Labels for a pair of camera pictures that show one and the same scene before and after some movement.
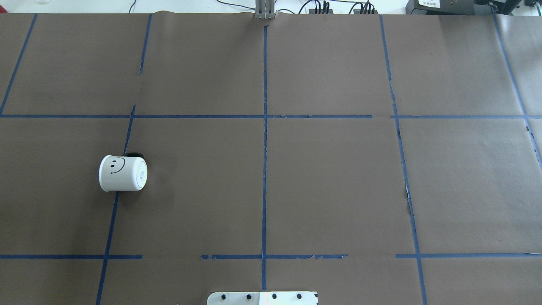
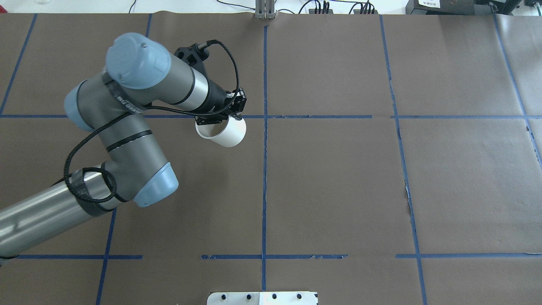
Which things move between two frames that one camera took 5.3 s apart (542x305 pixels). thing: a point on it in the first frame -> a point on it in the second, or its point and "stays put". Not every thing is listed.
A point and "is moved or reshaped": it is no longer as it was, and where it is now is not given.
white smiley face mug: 128,173 is moved or reshaped
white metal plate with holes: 263,298 stays put
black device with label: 462,7 stays put
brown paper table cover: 376,159 stays put
